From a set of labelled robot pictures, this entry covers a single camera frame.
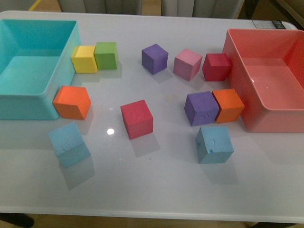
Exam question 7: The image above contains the salmon pink plastic bin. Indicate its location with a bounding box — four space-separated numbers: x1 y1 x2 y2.
223 28 304 133

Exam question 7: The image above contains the pink foam cube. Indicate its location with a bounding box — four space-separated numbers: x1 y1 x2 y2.
173 48 202 81

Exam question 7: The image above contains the grey chair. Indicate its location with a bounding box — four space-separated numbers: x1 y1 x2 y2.
161 0 244 19
58 0 142 15

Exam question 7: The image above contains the dark red foam cube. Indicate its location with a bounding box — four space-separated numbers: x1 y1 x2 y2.
202 53 232 81

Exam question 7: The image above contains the black white table label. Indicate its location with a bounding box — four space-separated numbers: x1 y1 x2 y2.
252 20 286 29

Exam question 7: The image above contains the light blue foam cube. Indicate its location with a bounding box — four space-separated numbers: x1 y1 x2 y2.
48 122 91 168
195 126 234 164

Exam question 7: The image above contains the near purple foam cube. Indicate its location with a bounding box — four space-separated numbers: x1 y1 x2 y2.
184 91 219 126

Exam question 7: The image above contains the green foam cube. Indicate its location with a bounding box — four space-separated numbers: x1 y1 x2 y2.
94 42 118 70

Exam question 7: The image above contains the left orange foam cube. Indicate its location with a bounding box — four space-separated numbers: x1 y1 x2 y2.
52 85 91 120

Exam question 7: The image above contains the right orange foam cube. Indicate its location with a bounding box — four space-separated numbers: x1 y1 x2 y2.
212 88 245 123

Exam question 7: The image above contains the orange foam cube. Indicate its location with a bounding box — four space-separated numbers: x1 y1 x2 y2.
52 85 91 120
212 88 245 123

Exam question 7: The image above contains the left grey chair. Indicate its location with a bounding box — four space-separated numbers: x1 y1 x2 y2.
58 0 142 15

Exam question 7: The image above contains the far purple foam cube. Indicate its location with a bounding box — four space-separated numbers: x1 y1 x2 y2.
142 44 169 75

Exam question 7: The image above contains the yellow foam cube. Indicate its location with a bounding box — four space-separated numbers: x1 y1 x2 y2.
71 46 97 74

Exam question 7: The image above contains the purple foam cube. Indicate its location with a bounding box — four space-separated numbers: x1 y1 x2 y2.
184 91 219 126
142 44 169 75

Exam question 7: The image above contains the teal plastic bin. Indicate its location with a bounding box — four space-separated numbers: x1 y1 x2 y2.
0 19 81 120

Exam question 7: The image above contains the right grey chair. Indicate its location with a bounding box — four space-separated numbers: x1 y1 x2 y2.
161 0 244 19

